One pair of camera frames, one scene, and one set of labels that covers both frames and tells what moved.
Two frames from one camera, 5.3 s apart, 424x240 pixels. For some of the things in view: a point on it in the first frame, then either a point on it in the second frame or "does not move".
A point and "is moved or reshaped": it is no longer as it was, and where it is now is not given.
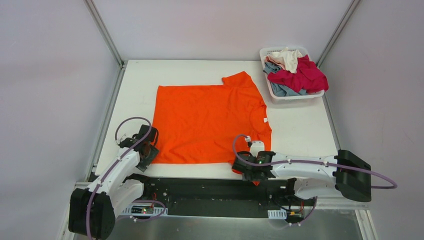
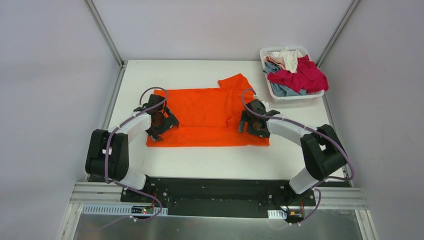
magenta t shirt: (308, 78) does not move
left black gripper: (148, 157) -> (164, 124)
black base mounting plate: (200, 196) does not move
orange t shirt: (198, 124) is moved or reshaped
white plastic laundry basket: (303, 51) does not move
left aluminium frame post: (103, 31) does not move
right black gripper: (240, 167) -> (248, 122)
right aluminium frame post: (341, 26) does not move
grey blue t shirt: (279, 90) does not move
